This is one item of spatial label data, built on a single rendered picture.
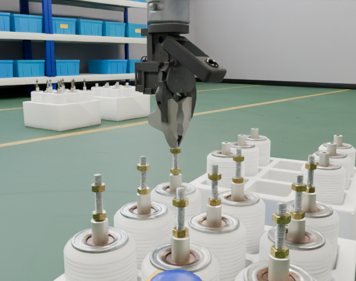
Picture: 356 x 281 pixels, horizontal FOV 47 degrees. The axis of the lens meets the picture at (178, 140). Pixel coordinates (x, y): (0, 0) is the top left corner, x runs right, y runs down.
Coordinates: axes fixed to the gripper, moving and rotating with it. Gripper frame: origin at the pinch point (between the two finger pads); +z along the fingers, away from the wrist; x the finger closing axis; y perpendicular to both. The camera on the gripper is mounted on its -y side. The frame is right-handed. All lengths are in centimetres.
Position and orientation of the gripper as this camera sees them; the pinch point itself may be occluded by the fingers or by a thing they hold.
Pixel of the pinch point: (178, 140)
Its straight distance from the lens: 73.4
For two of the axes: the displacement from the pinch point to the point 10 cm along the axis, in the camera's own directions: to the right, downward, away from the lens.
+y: -7.6, -1.3, 6.4
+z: 0.0, 9.8, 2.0
